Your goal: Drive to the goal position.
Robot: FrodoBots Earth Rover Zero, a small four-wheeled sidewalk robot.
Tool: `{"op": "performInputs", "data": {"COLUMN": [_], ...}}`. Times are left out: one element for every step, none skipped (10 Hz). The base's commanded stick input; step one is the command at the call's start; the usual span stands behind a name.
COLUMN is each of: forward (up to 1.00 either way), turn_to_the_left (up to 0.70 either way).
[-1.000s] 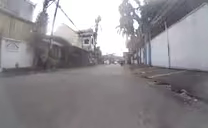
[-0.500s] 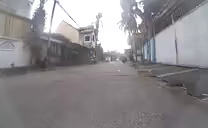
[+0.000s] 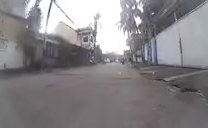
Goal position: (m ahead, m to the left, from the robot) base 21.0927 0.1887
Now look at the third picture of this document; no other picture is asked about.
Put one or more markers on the grey asphalt road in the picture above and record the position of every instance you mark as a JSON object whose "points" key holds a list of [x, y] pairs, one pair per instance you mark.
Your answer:
{"points": [[92, 100]]}

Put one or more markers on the cream building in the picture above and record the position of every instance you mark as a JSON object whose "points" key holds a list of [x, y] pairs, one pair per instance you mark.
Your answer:
{"points": [[7, 43]]}

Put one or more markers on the long white wall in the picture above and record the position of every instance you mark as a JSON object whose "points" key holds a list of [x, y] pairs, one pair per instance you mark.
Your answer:
{"points": [[192, 40]]}

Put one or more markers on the pale multi-storey building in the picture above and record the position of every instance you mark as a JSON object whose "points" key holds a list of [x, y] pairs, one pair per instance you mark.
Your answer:
{"points": [[70, 33]]}

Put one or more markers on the grey concrete pavement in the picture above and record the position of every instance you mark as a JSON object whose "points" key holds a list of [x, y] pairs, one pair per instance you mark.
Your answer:
{"points": [[188, 78]]}

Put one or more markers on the leaning pole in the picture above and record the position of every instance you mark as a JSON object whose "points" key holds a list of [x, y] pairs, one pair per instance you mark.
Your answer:
{"points": [[48, 20]]}

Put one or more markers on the dark tree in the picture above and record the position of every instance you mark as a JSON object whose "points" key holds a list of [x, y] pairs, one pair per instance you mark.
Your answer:
{"points": [[34, 18]]}

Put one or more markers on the row of trees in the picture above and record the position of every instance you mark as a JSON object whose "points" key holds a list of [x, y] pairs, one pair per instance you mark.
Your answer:
{"points": [[132, 20]]}

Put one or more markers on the dark low building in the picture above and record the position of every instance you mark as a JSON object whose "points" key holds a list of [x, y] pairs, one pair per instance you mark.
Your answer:
{"points": [[58, 51]]}

